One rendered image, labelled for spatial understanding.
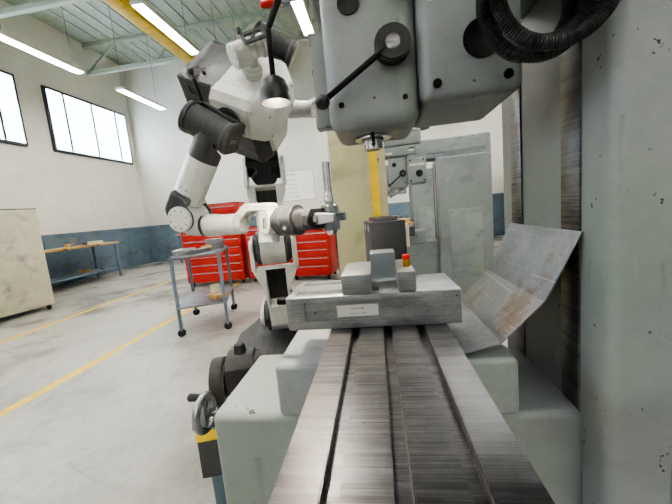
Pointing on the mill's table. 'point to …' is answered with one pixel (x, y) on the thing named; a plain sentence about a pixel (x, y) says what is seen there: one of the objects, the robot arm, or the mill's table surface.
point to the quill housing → (396, 115)
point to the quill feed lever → (391, 41)
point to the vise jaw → (356, 278)
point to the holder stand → (385, 235)
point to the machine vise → (376, 303)
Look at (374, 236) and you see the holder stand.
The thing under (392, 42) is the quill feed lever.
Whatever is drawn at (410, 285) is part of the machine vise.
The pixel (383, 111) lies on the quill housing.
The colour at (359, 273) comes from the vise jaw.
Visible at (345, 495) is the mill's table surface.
